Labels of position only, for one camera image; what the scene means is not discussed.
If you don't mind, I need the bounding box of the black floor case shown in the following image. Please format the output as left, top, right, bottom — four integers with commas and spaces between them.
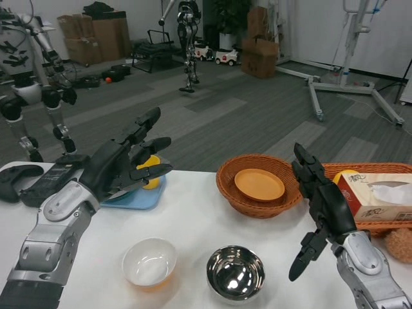
102, 64, 133, 83

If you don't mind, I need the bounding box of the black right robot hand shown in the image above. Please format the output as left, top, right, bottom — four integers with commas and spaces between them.
288, 142, 358, 292

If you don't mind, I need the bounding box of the open brown cardboard box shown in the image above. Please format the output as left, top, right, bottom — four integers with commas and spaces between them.
247, 6, 270, 42

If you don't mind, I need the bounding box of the printed tissue box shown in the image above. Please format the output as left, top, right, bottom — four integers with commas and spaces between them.
337, 173, 412, 223

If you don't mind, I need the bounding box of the small cardboard box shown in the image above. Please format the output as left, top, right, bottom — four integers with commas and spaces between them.
57, 14, 95, 41

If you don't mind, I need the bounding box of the black tripod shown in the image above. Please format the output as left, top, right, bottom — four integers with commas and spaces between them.
376, 61, 412, 104

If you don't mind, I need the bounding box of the yellow round fruit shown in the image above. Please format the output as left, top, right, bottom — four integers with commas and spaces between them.
332, 169, 359, 185

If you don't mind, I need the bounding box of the rectangular orange wicker basket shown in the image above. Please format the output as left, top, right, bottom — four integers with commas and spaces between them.
321, 162, 412, 238

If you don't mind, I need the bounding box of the orange plastic plate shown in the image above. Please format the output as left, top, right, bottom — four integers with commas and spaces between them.
234, 169, 286, 202

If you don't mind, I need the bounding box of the yellow plastic cup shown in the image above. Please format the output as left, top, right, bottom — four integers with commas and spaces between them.
136, 154, 162, 191

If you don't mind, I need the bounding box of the large brown cardboard box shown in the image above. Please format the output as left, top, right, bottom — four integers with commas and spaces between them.
241, 38, 279, 80

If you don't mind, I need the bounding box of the shiny steel bowl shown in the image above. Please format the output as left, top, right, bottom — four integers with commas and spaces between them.
205, 245, 267, 305

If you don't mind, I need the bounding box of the white frame stand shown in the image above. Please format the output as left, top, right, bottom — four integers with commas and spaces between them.
268, 0, 291, 66

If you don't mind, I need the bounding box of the black folding bench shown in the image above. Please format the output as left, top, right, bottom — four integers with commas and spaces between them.
131, 29, 176, 75

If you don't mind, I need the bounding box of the hanging slim humanoid robot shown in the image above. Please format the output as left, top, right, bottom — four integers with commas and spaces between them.
158, 0, 202, 94

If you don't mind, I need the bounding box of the grey humanoid robot with cables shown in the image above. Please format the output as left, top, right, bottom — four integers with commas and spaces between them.
0, 0, 79, 164

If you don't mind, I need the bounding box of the white wheeled gantry stand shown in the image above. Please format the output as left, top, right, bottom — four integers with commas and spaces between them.
274, 0, 406, 130

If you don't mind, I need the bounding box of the round orange wicker basket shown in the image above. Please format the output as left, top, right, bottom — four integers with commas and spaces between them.
215, 153, 303, 220

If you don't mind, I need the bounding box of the potted green plant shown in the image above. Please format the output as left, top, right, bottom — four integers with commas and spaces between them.
211, 0, 252, 52

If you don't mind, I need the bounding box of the wide cardboard box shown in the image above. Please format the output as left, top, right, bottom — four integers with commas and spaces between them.
64, 37, 104, 67

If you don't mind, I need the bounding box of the tall cardboard box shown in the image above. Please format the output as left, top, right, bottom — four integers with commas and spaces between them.
91, 11, 133, 62

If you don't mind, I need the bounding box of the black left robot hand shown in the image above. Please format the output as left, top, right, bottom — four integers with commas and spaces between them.
79, 107, 174, 201

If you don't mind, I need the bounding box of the light blue tray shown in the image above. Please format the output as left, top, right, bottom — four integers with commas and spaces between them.
99, 175, 168, 211

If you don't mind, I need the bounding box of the black bag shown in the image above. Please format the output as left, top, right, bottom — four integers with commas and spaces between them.
82, 1, 111, 15

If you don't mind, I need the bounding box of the clear plastic bowl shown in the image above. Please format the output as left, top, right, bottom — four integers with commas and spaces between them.
121, 237, 178, 292

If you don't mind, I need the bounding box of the brown plush toy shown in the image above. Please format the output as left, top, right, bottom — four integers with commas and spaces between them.
384, 229, 412, 265

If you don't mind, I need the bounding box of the white toy car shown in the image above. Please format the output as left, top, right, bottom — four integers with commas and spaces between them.
193, 44, 214, 62
214, 48, 240, 67

